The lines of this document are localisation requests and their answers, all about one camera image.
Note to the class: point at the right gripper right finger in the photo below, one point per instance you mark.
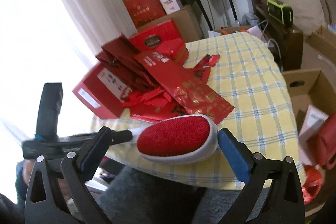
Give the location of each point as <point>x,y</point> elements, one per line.
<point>284,201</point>

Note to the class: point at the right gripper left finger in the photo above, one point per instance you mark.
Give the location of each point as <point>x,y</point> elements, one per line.
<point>45,202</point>

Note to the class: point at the white red lint brush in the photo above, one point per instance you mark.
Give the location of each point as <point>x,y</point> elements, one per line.
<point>180,140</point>

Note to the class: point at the red foil ball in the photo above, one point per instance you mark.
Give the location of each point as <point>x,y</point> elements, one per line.
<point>313,184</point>

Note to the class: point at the red carton with label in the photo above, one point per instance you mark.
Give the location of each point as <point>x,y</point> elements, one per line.
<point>102,92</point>

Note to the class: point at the large open cardboard box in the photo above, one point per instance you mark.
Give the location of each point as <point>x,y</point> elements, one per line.
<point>313,103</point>

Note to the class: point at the white curtain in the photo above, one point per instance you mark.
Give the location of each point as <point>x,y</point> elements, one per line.
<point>48,41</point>

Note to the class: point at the long red envelope pack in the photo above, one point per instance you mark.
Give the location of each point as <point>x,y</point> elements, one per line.
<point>191,93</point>

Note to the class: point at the yellow plaid tablecloth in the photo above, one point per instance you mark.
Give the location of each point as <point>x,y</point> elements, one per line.
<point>247,76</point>

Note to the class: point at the red chocolate gift box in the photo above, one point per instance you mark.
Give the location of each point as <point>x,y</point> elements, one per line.
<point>152,37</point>

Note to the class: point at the shallow cardboard tray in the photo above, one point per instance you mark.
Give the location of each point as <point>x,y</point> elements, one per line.
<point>323,40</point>

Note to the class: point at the red tall gift bag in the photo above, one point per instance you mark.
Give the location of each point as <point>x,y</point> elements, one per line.
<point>144,11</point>

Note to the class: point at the floor box of clutter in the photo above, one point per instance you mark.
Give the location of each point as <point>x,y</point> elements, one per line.
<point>251,24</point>

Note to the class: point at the brown cardboard box stack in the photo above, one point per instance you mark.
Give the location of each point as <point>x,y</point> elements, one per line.
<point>186,22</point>

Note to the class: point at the small pink white box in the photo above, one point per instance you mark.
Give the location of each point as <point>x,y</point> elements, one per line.
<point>171,6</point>

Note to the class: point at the green portable radio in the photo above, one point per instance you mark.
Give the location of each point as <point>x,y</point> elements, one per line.
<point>281,11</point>

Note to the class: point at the brown sofa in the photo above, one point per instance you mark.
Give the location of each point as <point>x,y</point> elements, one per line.
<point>295,52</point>

